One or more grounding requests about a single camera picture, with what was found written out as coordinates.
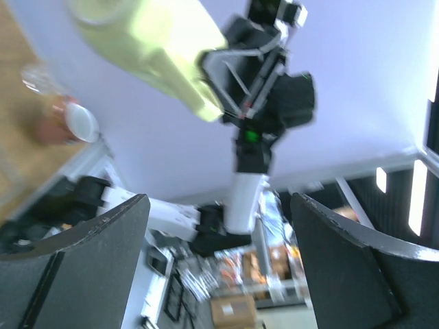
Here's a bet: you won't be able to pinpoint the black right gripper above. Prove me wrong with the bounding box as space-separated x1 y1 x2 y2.
201 16 316 134

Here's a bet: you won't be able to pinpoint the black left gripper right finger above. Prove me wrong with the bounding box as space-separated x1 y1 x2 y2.
291 193 438 329

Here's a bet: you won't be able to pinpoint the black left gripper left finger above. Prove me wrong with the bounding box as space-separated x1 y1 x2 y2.
1 195 150 328

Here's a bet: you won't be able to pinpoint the pale yellow mug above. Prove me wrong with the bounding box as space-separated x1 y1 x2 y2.
67 0 228 122

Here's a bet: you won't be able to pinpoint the pink patterned mug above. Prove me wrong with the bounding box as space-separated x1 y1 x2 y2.
34 95 100 145

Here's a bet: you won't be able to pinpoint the clear glass cup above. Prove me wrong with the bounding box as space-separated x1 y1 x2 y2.
21 62 70 95

